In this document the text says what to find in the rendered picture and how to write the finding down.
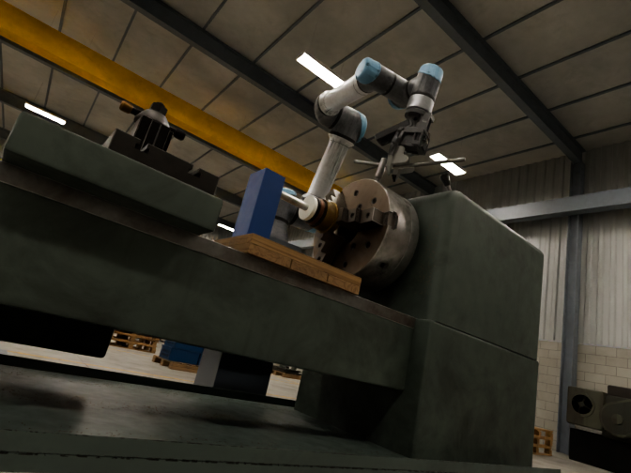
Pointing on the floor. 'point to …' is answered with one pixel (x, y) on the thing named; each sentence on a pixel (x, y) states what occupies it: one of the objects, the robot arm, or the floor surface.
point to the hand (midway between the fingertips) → (390, 174)
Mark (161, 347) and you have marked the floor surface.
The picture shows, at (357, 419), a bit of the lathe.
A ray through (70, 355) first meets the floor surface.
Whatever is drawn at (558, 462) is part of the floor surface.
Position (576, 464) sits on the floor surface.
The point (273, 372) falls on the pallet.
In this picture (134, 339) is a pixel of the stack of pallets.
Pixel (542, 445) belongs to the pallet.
